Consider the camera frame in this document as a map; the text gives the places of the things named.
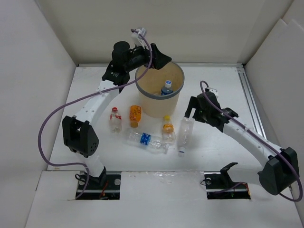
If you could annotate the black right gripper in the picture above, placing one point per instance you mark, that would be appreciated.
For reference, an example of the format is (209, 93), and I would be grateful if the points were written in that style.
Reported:
(194, 102)

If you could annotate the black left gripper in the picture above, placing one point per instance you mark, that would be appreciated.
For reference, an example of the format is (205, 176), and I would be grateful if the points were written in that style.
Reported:
(158, 59)

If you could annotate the clear bottle dark blue label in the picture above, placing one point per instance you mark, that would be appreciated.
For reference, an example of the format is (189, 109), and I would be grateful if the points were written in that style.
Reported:
(167, 89)

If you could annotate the clear unlabelled plastic bottle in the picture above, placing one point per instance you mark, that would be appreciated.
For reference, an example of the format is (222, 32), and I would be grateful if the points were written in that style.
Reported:
(184, 135)

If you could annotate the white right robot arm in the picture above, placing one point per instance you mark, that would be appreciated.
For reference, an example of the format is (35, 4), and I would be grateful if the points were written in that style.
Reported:
(280, 166)

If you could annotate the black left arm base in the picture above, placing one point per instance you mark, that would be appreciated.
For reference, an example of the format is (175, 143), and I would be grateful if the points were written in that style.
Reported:
(109, 191)

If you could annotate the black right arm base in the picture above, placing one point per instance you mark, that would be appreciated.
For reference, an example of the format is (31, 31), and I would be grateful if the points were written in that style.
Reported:
(219, 185)

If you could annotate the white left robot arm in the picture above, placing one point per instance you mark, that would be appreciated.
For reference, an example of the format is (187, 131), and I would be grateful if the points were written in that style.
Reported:
(78, 133)

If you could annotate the beige bin with grey rim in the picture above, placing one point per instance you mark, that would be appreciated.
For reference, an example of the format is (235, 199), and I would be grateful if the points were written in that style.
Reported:
(152, 102)

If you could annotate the yellow cap orange label bottle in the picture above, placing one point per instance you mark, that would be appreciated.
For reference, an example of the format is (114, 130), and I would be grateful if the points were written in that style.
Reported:
(168, 133)

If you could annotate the orange label lying bottle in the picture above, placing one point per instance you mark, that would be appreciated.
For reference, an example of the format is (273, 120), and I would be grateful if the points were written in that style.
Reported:
(135, 115)

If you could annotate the small red cap bottle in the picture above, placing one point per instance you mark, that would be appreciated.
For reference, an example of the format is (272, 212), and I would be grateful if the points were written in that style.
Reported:
(115, 121)

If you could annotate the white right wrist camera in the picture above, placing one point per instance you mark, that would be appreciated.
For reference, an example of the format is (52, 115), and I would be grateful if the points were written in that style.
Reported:
(212, 90)

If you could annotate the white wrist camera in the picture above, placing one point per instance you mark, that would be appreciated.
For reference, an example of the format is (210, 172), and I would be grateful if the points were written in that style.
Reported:
(138, 36)
(212, 90)

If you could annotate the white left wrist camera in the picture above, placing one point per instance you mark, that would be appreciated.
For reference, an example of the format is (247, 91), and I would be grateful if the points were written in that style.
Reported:
(138, 36)

